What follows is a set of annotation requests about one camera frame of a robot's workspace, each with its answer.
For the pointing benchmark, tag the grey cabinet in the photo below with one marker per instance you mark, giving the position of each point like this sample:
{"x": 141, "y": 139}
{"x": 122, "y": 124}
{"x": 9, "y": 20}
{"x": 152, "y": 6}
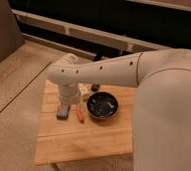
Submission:
{"x": 10, "y": 35}

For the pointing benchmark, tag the blue sponge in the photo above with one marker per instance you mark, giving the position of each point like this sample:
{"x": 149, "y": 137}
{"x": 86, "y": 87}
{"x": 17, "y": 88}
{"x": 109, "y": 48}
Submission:
{"x": 63, "y": 112}

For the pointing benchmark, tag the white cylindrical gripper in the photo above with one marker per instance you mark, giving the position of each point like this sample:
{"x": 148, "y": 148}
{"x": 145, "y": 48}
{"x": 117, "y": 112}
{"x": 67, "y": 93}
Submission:
{"x": 69, "y": 94}

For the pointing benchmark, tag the pale yellow bottle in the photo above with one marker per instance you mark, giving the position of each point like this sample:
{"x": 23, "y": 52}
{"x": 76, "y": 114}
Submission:
{"x": 84, "y": 91}

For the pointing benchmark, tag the orange carrot toy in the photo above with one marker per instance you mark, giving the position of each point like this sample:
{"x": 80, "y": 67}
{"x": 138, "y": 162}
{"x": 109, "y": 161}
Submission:
{"x": 79, "y": 113}

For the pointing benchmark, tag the wooden table board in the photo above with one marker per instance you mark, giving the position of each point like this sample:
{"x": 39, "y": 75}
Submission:
{"x": 69, "y": 140}

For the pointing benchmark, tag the dark ceramic bowl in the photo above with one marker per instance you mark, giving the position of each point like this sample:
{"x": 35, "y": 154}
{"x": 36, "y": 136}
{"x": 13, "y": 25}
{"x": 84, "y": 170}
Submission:
{"x": 102, "y": 105}

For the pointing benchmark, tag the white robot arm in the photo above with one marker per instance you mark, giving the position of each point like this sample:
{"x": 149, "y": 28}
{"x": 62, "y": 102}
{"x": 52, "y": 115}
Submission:
{"x": 161, "y": 106}

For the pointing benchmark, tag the small black object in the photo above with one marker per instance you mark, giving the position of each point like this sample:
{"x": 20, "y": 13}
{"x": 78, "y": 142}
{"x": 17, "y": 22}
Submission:
{"x": 95, "y": 87}

